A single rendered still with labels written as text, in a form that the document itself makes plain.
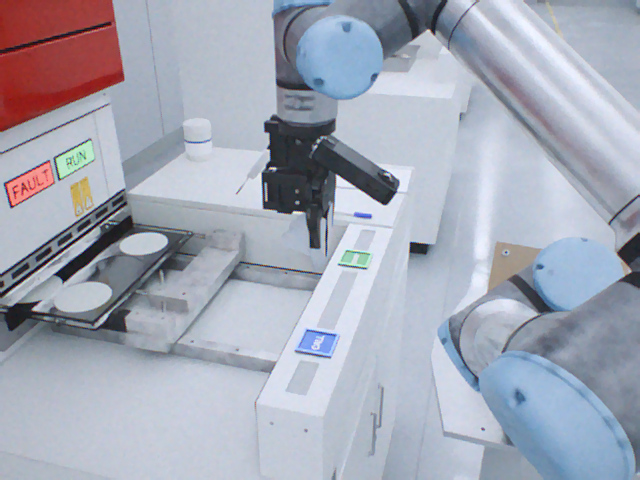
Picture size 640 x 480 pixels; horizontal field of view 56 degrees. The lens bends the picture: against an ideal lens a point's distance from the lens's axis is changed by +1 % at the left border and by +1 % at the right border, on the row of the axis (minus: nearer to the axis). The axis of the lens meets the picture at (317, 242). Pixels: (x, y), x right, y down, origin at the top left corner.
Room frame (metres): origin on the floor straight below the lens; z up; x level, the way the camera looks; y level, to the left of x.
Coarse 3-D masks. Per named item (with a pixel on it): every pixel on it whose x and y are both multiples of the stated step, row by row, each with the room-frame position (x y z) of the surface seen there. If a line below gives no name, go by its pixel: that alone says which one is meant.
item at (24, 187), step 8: (40, 168) 1.03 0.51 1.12; (48, 168) 1.05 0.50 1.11; (24, 176) 0.99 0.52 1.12; (32, 176) 1.01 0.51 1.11; (40, 176) 1.02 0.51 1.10; (48, 176) 1.04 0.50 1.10; (8, 184) 0.95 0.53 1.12; (16, 184) 0.97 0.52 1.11; (24, 184) 0.98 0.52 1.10; (32, 184) 1.00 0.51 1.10; (40, 184) 1.02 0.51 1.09; (48, 184) 1.04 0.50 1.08; (16, 192) 0.96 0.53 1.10; (24, 192) 0.98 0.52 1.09; (32, 192) 1.00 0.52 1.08; (16, 200) 0.96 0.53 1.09
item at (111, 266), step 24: (96, 240) 1.15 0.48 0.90; (120, 240) 1.15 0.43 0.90; (168, 240) 1.15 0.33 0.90; (72, 264) 1.05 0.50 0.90; (96, 264) 1.05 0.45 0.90; (120, 264) 1.05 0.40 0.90; (144, 264) 1.05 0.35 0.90; (120, 288) 0.96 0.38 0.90; (48, 312) 0.88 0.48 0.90; (72, 312) 0.88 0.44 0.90; (96, 312) 0.88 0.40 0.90
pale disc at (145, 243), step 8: (128, 240) 1.15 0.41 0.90; (136, 240) 1.15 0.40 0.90; (144, 240) 1.15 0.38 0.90; (152, 240) 1.15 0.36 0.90; (160, 240) 1.15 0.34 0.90; (120, 248) 1.12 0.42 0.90; (128, 248) 1.12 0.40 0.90; (136, 248) 1.12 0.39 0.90; (144, 248) 1.12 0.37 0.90; (152, 248) 1.12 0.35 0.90; (160, 248) 1.12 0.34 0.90
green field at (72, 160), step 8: (88, 144) 1.17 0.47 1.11; (72, 152) 1.12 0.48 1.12; (80, 152) 1.14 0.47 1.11; (88, 152) 1.16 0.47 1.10; (56, 160) 1.07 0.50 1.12; (64, 160) 1.09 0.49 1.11; (72, 160) 1.11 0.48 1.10; (80, 160) 1.14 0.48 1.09; (88, 160) 1.16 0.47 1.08; (64, 168) 1.09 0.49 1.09; (72, 168) 1.11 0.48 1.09; (64, 176) 1.08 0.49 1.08
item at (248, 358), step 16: (96, 336) 0.90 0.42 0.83; (112, 336) 0.89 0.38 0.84; (176, 352) 0.86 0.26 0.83; (192, 352) 0.85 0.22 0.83; (208, 352) 0.84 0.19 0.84; (224, 352) 0.83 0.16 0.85; (240, 352) 0.83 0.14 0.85; (256, 352) 0.83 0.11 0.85; (256, 368) 0.82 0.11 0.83; (272, 368) 0.81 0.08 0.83
